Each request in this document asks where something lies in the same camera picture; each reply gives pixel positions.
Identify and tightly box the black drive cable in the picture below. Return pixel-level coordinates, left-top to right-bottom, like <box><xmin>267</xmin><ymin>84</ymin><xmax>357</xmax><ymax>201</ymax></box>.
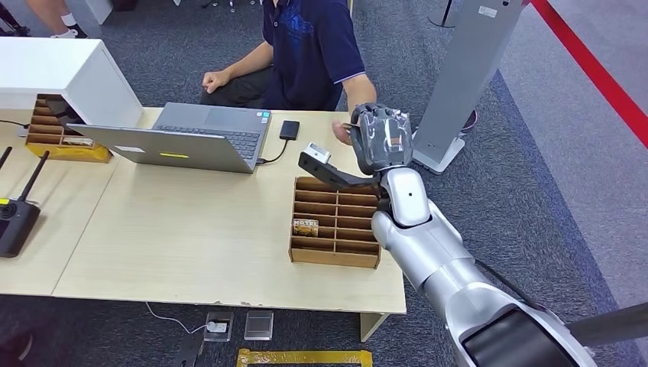
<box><xmin>256</xmin><ymin>139</ymin><xmax>290</xmax><ymax>166</ymax></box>

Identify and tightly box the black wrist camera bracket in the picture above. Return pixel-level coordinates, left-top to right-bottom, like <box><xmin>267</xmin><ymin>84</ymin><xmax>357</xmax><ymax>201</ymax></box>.
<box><xmin>297</xmin><ymin>151</ymin><xmax>381</xmax><ymax>191</ymax></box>

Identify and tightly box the white power cable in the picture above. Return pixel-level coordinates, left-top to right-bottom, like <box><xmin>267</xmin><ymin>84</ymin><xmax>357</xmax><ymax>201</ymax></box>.
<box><xmin>145</xmin><ymin>302</ymin><xmax>209</xmax><ymax>336</ymax></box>

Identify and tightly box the floor socket with plug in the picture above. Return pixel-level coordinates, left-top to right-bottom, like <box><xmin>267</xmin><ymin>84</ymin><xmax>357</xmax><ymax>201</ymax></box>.
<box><xmin>202</xmin><ymin>310</ymin><xmax>235</xmax><ymax>343</ymax></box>

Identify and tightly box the brown hotel card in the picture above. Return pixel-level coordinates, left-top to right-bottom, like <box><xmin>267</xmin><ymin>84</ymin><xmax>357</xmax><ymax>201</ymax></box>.
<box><xmin>292</xmin><ymin>218</ymin><xmax>320</xmax><ymax>239</ymax></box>

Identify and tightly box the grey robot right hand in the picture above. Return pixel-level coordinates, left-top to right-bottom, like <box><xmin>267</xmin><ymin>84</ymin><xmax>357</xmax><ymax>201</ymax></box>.
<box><xmin>350</xmin><ymin>102</ymin><xmax>414</xmax><ymax>177</ymax></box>

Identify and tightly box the target person's right hand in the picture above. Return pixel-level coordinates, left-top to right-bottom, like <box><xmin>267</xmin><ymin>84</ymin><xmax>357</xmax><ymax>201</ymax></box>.
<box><xmin>201</xmin><ymin>69</ymin><xmax>233</xmax><ymax>96</ymax></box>

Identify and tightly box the grey laptop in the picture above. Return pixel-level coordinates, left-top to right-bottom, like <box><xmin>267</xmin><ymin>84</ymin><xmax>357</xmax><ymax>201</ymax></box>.
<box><xmin>66</xmin><ymin>102</ymin><xmax>273</xmax><ymax>175</ymax></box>

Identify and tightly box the grey metal bar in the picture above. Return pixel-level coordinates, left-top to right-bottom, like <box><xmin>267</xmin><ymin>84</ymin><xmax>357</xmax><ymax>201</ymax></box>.
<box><xmin>565</xmin><ymin>302</ymin><xmax>648</xmax><ymax>349</ymax></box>

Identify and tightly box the yellow floor tape frame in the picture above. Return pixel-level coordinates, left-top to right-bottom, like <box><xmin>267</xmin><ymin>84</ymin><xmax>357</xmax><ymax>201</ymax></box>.
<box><xmin>235</xmin><ymin>348</ymin><xmax>374</xmax><ymax>367</ymax></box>

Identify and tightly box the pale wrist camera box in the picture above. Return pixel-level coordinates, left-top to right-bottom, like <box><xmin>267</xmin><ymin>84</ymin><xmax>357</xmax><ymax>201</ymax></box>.
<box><xmin>303</xmin><ymin>142</ymin><xmax>332</xmax><ymax>166</ymax></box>

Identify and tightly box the grey kiosk stand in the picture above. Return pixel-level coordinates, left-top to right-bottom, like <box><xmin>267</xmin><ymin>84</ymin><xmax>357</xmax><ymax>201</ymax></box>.
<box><xmin>410</xmin><ymin>0</ymin><xmax>527</xmax><ymax>177</ymax></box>

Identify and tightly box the black tripod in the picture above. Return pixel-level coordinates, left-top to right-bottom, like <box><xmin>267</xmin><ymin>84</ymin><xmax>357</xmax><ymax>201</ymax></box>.
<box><xmin>0</xmin><ymin>0</ymin><xmax>37</xmax><ymax>37</ymax></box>

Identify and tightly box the closed metal floor socket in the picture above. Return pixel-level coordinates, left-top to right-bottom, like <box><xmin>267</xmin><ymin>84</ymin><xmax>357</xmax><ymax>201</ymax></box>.
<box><xmin>243</xmin><ymin>310</ymin><xmax>275</xmax><ymax>342</ymax></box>

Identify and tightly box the target person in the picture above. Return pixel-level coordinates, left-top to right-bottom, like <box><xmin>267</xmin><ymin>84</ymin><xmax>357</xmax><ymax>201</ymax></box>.
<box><xmin>199</xmin><ymin>0</ymin><xmax>378</xmax><ymax>147</ymax></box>

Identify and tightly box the black floor plate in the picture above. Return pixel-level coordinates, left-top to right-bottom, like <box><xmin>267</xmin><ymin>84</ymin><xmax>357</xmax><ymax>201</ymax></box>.
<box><xmin>174</xmin><ymin>331</ymin><xmax>205</xmax><ymax>367</ymax></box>

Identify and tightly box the bystander person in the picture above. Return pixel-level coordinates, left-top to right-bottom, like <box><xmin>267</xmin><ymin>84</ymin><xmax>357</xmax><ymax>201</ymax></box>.
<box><xmin>25</xmin><ymin>0</ymin><xmax>89</xmax><ymax>40</ymax></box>

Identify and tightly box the wooden table leg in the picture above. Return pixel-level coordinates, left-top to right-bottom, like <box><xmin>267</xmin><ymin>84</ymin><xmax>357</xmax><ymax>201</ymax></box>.
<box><xmin>360</xmin><ymin>313</ymin><xmax>390</xmax><ymax>343</ymax></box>

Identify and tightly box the black round stand base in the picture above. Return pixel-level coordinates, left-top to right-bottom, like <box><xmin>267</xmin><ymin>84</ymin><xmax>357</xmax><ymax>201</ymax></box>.
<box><xmin>427</xmin><ymin>0</ymin><xmax>457</xmax><ymax>29</ymax></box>

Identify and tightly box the wooden card holder yellow base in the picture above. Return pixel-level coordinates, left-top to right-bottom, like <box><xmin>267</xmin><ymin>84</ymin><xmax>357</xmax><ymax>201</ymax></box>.
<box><xmin>25</xmin><ymin>93</ymin><xmax>113</xmax><ymax>164</ymax></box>

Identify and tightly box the black controller with antennas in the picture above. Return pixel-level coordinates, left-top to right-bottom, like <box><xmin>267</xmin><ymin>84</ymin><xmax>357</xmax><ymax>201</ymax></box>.
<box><xmin>0</xmin><ymin>147</ymin><xmax>52</xmax><ymax>259</ymax></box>

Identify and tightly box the red floor tape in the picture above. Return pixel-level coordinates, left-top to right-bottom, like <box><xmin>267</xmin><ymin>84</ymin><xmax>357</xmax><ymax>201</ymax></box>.
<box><xmin>529</xmin><ymin>0</ymin><xmax>648</xmax><ymax>151</ymax></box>

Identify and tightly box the target person's left hand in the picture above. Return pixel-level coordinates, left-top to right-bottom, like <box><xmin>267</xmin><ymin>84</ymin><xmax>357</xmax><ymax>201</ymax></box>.
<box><xmin>331</xmin><ymin>119</ymin><xmax>356</xmax><ymax>147</ymax></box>

